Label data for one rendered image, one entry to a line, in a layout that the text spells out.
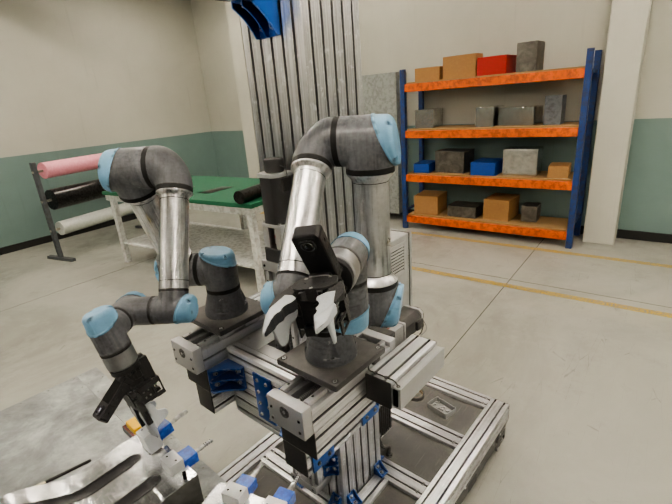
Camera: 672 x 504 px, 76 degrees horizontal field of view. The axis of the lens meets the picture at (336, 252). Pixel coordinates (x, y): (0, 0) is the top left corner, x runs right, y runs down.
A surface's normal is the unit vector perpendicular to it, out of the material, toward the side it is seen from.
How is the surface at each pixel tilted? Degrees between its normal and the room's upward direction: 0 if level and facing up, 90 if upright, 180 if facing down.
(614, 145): 90
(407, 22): 90
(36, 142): 90
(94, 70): 90
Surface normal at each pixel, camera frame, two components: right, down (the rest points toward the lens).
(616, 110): -0.59, 0.31
